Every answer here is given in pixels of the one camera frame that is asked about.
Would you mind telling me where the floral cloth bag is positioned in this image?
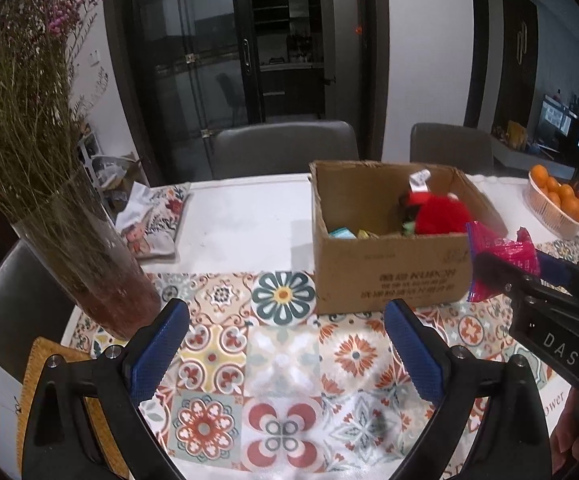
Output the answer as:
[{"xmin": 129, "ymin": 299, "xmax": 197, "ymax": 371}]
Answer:
[{"xmin": 115, "ymin": 182, "xmax": 192, "ymax": 261}]

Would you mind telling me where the dark glass sliding door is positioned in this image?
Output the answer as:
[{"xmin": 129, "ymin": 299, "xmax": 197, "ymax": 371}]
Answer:
[{"xmin": 129, "ymin": 0, "xmax": 370, "ymax": 182}]

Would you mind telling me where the gray dining chair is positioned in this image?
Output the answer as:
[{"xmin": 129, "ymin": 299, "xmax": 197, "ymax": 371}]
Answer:
[
  {"xmin": 211, "ymin": 120, "xmax": 361, "ymax": 181},
  {"xmin": 410, "ymin": 123, "xmax": 495, "ymax": 177},
  {"xmin": 0, "ymin": 239, "xmax": 76, "ymax": 382}
]

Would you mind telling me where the black mouse plush toy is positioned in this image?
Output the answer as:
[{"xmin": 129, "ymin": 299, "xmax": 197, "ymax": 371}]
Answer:
[{"xmin": 397, "ymin": 170, "xmax": 433, "ymax": 236}]

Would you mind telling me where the yellow bag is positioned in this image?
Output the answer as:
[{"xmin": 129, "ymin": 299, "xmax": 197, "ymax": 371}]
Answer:
[{"xmin": 506, "ymin": 120, "xmax": 528, "ymax": 151}]

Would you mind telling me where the dark wooden door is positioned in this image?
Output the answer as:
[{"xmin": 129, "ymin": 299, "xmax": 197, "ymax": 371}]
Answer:
[{"xmin": 499, "ymin": 0, "xmax": 541, "ymax": 127}]

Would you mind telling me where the cluttered white shelf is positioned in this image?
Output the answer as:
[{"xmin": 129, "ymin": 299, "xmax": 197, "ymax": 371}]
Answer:
[{"xmin": 76, "ymin": 122, "xmax": 142, "ymax": 202}]

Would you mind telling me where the pink foil packet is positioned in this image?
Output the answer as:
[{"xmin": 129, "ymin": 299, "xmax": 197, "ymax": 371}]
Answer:
[{"xmin": 466, "ymin": 221, "xmax": 541, "ymax": 304}]

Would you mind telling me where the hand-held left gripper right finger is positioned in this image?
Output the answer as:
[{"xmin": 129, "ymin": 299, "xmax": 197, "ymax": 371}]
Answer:
[{"xmin": 383, "ymin": 299, "xmax": 553, "ymax": 480}]

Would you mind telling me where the dried flower bunch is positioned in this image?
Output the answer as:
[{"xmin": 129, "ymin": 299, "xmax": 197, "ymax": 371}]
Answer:
[{"xmin": 0, "ymin": 0, "xmax": 111, "ymax": 226}]

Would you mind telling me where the brown cardboard box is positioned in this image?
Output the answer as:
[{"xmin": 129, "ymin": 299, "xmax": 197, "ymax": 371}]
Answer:
[{"xmin": 309, "ymin": 160, "xmax": 508, "ymax": 316}]

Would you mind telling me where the red fluffy plush toy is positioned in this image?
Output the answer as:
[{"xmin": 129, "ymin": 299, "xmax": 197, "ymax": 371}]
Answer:
[{"xmin": 413, "ymin": 194, "xmax": 476, "ymax": 236}]

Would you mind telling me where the pile of oranges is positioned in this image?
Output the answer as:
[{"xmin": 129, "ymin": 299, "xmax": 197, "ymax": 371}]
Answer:
[{"xmin": 530, "ymin": 164, "xmax": 579, "ymax": 224}]

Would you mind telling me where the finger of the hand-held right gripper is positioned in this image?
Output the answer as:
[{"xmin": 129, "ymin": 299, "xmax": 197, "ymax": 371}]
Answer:
[
  {"xmin": 474, "ymin": 251, "xmax": 541, "ymax": 294},
  {"xmin": 537, "ymin": 253, "xmax": 579, "ymax": 306}
]

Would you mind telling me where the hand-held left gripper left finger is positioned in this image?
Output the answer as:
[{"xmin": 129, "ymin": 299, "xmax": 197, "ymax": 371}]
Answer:
[{"xmin": 22, "ymin": 298, "xmax": 190, "ymax": 480}]

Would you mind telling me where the woven straw mat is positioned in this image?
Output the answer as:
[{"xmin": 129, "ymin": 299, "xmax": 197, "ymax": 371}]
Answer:
[{"xmin": 16, "ymin": 337, "xmax": 131, "ymax": 480}]

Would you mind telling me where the glass vase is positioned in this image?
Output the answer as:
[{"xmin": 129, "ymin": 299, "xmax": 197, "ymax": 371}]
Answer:
[{"xmin": 12, "ymin": 170, "xmax": 163, "ymax": 341}]

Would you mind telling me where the patterned tile print tablecloth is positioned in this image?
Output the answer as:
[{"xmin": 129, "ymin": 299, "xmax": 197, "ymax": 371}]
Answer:
[{"xmin": 62, "ymin": 172, "xmax": 579, "ymax": 480}]

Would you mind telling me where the white plastic basket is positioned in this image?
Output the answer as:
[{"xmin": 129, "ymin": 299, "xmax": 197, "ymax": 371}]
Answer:
[{"xmin": 525, "ymin": 170, "xmax": 579, "ymax": 240}]

